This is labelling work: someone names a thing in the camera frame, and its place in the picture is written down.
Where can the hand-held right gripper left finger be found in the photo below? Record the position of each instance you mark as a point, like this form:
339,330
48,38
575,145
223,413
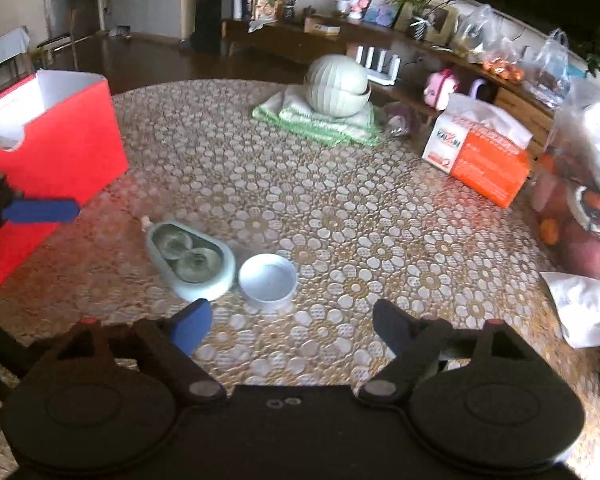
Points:
192,325

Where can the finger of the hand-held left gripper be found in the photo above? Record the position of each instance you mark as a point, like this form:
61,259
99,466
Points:
40,211

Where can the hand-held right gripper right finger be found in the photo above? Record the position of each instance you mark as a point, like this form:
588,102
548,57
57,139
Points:
392,327

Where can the light blue oval case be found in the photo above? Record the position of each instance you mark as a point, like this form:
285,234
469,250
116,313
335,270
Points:
190,260

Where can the red cardboard box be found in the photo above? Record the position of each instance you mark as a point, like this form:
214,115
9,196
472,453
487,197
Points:
65,150

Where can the white round lid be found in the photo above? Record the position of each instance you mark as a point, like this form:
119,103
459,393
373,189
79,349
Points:
268,280

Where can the dining table with white cloth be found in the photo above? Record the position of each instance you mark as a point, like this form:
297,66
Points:
5,50

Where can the wooden chair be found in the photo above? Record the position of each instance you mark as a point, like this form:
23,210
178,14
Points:
67,40

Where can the orange white tissue box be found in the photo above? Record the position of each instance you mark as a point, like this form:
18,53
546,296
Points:
485,160

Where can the white crumpled tissue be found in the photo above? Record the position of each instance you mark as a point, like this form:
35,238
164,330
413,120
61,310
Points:
585,305

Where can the green folded cloth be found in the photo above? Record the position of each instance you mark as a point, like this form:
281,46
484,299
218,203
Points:
325,127

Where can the plastic bag of fruit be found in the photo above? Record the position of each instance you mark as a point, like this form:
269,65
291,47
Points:
580,195

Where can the pink toy backpack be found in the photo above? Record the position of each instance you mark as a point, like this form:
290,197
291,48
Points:
440,91

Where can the stack of green bowls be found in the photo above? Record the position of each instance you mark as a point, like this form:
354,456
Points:
337,87

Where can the purple plastic item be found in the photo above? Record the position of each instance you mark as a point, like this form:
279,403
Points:
477,91

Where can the white router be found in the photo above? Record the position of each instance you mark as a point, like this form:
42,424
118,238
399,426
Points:
377,67

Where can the wooden television cabinet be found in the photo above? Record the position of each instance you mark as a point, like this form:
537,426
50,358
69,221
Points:
515,95

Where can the black water dispenser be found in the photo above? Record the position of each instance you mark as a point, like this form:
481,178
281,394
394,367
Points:
209,5

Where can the bag of oranges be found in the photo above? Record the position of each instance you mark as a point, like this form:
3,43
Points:
502,67

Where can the clear plastic bag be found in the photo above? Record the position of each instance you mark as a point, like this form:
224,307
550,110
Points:
555,70

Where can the colourful snack box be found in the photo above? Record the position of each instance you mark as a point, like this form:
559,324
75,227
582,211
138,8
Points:
267,2

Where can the small cardboard box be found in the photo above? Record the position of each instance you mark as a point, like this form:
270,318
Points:
322,26

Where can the picture frame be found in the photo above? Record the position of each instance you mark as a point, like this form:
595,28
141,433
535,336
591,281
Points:
432,25

